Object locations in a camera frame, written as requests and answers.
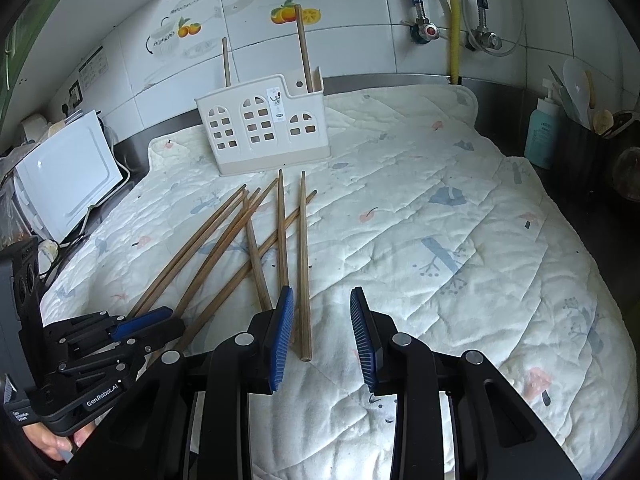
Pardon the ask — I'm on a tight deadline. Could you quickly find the white cutting board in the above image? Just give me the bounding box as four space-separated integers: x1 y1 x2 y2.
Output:
12 110 126 243

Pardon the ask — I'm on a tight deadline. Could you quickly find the wall cabinet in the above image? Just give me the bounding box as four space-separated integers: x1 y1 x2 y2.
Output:
0 0 173 111

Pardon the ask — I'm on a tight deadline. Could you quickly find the teal pump bottle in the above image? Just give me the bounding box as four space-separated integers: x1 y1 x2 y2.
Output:
524 84 561 171

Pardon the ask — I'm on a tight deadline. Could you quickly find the black utensil container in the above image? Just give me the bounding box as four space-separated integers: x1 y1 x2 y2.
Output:
557 105 621 196

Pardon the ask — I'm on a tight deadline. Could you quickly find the wooden spoon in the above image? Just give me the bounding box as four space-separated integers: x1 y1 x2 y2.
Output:
592 109 615 136

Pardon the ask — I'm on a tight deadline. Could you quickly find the yellow gas hose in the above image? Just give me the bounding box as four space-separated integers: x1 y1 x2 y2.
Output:
442 0 463 83

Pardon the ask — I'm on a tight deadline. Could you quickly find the person's left hand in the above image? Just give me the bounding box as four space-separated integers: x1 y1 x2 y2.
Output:
27 417 97 465

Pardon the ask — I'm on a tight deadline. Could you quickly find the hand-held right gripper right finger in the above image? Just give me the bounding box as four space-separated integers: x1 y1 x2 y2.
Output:
349 286 583 480

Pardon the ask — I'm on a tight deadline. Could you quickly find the pile of wooden chopsticks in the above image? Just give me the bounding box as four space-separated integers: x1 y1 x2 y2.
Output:
127 170 318 363

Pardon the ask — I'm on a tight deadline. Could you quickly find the water valve with red knob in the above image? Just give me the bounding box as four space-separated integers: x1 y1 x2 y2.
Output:
410 16 443 46

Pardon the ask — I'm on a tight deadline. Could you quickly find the white printed quilted mat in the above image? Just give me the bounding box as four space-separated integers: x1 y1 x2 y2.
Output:
40 85 633 480

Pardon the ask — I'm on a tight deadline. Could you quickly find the wall sticker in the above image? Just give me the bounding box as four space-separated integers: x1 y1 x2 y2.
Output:
77 46 108 92

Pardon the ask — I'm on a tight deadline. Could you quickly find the metal kitchen knife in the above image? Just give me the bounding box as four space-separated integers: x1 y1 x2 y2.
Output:
547 64 581 123

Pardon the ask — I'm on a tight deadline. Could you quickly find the clear plastic tube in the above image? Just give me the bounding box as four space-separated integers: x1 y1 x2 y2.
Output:
460 0 528 58

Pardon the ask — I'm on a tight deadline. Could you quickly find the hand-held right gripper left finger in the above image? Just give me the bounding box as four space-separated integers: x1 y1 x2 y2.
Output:
60 285 296 480

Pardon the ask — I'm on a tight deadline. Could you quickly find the metal water valve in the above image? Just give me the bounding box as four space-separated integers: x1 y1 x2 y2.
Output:
467 27 503 53

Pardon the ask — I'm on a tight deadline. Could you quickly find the white rice paddle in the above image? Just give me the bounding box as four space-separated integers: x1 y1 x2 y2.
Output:
562 57 596 116

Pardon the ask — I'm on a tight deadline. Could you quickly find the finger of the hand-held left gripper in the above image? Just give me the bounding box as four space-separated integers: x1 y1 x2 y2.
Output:
47 320 187 391
44 306 174 346

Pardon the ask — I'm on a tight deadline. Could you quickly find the white plastic utensil holder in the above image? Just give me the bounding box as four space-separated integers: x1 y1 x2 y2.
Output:
195 74 332 177

